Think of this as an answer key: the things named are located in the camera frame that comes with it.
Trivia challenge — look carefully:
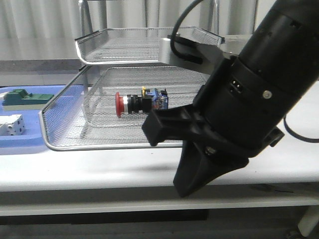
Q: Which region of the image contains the red emergency stop button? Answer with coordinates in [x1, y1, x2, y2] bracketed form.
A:
[115, 87, 168, 118]

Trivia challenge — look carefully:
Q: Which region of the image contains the green terminal block module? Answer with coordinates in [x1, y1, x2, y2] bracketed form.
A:
[2, 89, 54, 111]

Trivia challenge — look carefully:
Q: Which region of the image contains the black camera cable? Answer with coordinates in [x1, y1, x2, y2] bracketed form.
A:
[169, 0, 205, 64]

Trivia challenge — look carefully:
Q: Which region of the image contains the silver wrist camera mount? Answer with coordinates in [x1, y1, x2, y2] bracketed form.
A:
[159, 36, 237, 75]

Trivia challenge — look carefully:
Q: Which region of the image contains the white table leg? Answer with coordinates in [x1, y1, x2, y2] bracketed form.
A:
[297, 205, 319, 237]

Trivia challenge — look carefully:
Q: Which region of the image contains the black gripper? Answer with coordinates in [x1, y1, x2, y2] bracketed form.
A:
[142, 57, 303, 197]

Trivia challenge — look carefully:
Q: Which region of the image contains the silver metal rack frame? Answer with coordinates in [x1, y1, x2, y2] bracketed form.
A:
[78, 0, 226, 139]

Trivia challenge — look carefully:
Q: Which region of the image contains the grey stone counter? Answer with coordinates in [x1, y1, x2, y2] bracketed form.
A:
[0, 34, 319, 85]

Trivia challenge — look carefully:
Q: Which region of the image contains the blue plastic tray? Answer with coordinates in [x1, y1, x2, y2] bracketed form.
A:
[0, 85, 85, 149]

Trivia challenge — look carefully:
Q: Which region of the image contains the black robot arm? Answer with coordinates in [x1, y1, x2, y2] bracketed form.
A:
[142, 0, 319, 197]

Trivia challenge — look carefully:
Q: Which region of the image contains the white circuit breaker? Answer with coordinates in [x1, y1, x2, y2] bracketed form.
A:
[0, 115, 25, 136]

